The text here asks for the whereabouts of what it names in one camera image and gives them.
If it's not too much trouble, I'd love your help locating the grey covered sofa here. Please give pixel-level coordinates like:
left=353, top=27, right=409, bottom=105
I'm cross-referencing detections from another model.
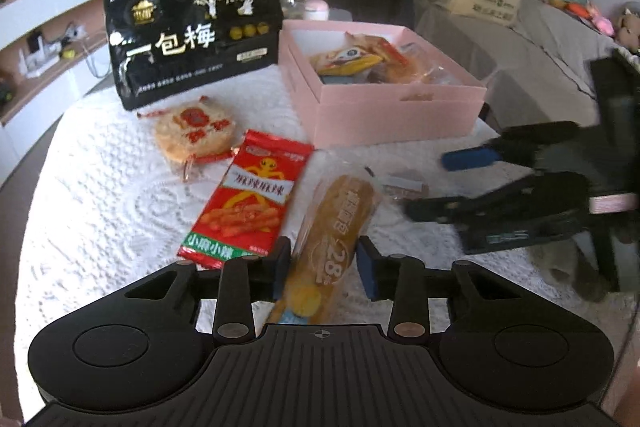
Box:
left=413, top=0, right=617, bottom=131

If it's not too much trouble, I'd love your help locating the clear round bread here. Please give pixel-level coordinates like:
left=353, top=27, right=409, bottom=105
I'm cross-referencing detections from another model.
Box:
left=386, top=43, right=462, bottom=86

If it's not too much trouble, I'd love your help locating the round rice cracker packet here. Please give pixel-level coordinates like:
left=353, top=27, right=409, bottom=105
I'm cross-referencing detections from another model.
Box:
left=136, top=96, right=239, bottom=182

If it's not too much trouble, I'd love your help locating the small brown chocolate packet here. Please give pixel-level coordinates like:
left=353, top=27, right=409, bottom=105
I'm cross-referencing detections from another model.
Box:
left=364, top=167, right=430, bottom=200

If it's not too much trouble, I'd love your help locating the pink cardboard box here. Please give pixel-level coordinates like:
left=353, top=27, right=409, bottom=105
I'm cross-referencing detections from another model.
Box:
left=278, top=20, right=486, bottom=148

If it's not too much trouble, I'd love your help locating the white wall shelf unit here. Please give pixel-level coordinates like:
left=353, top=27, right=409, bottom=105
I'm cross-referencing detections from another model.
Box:
left=1, top=0, right=111, bottom=180

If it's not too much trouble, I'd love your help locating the white charger with cables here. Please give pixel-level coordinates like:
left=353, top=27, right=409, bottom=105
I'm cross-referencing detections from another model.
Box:
left=18, top=23, right=87, bottom=79

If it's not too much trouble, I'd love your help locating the large black plum snack bag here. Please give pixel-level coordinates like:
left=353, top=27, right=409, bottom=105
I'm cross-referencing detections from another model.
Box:
left=103, top=0, right=283, bottom=110

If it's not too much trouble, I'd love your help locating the red spicy strips packet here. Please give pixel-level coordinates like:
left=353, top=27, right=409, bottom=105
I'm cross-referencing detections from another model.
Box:
left=178, top=130, right=314, bottom=270

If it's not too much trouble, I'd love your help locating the yellow panda snack bag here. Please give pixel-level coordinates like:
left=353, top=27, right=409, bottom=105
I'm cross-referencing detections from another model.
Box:
left=308, top=32, right=410, bottom=80

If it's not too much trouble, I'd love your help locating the clear bread loaf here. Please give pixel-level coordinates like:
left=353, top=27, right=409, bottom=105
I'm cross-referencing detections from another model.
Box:
left=266, top=162, right=381, bottom=325

